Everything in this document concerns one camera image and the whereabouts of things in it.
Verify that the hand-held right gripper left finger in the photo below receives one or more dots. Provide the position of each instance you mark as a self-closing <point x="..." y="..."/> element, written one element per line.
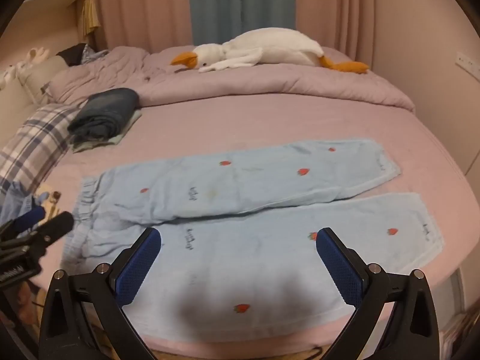
<point x="135" y="268"/>

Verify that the pink curtain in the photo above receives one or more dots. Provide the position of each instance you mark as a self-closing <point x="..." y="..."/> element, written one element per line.
<point x="142" y="7"/>
<point x="333" y="7"/>

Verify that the cartoon printed cloth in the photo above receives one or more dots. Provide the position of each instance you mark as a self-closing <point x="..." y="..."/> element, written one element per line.
<point x="50" y="198"/>

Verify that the white wall power strip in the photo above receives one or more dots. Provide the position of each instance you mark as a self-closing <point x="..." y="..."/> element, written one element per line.
<point x="466" y="62"/>

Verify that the blue denim cloth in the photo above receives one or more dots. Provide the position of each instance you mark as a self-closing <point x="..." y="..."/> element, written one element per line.
<point x="15" y="202"/>

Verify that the plaid pillow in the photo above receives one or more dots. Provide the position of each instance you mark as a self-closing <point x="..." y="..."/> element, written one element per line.
<point x="33" y="142"/>

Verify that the light blue strawberry pants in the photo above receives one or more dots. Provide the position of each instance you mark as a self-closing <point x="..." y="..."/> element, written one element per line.
<point x="262" y="270"/>

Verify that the yellow cloth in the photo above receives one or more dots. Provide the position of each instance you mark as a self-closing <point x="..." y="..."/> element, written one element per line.
<point x="90" y="18"/>

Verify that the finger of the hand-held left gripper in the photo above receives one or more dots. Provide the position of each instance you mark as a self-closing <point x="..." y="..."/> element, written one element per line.
<point x="56" y="225"/>
<point x="29" y="218"/>

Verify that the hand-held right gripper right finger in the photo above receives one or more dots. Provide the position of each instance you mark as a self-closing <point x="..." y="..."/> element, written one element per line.
<point x="339" y="270"/>

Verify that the folded dark jeans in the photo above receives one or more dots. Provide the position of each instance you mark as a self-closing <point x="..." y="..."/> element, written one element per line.
<point x="107" y="110"/>

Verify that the folded pale green cloth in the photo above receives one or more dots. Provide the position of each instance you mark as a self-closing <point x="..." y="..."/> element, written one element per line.
<point x="120" y="133"/>

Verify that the teal curtain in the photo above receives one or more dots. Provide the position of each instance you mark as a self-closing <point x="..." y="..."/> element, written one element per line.
<point x="240" y="3"/>

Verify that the pink duvet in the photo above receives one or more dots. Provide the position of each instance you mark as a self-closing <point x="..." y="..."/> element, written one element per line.
<point x="240" y="82"/>

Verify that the stack of books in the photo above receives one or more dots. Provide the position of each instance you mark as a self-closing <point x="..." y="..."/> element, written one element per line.
<point x="457" y="326"/>

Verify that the white goose plush toy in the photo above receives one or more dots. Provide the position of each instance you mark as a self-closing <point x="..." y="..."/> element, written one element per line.
<point x="262" y="48"/>

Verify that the black cloth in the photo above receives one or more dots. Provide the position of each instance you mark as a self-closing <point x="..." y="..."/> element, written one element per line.
<point x="73" y="53"/>

